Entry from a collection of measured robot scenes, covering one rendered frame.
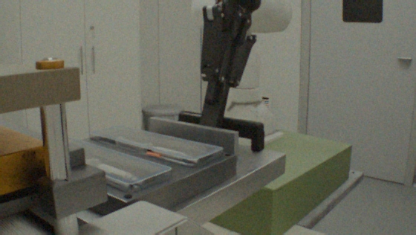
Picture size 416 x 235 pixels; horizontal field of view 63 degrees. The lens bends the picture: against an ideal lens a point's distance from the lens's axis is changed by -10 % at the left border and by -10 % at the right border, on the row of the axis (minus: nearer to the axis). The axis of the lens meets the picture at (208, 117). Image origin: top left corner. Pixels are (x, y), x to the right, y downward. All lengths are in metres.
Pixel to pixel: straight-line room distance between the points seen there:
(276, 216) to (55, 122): 0.55
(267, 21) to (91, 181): 0.74
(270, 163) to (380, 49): 2.72
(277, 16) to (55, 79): 0.75
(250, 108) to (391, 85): 2.32
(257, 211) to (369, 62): 2.58
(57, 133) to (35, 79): 0.04
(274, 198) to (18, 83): 0.55
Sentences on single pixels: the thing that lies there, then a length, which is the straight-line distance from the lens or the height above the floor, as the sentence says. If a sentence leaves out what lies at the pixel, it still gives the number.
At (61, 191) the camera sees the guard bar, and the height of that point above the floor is 1.04.
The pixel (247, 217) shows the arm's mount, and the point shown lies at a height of 0.79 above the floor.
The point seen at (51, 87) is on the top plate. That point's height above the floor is 1.10.
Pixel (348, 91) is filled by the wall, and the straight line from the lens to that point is 3.26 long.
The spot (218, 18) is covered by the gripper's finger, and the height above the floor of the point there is 1.15.
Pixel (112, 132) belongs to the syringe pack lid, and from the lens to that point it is 0.50.
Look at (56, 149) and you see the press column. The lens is 0.22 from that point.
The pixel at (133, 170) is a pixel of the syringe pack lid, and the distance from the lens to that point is 0.36.
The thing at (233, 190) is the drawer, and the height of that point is 0.96.
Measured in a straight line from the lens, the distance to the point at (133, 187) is 0.33.
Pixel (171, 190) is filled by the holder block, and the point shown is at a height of 0.99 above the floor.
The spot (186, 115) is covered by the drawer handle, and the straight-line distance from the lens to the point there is 0.59.
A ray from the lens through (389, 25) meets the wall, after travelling 3.15.
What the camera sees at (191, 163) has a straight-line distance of 0.38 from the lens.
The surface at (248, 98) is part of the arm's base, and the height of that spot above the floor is 0.98.
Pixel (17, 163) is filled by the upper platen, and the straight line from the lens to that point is 0.25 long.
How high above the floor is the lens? 1.12
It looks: 12 degrees down
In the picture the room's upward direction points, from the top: straight up
